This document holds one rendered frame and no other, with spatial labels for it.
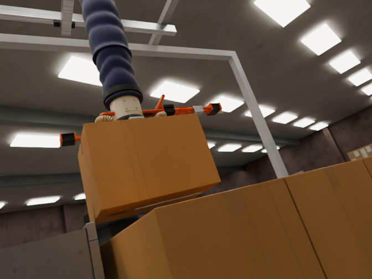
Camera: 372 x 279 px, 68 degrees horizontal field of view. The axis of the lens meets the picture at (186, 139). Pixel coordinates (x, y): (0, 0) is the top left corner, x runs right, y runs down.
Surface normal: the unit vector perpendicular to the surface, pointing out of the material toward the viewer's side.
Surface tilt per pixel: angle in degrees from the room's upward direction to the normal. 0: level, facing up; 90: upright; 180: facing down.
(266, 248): 90
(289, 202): 90
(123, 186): 90
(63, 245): 90
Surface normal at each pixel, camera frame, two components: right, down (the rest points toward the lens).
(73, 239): 0.41, -0.42
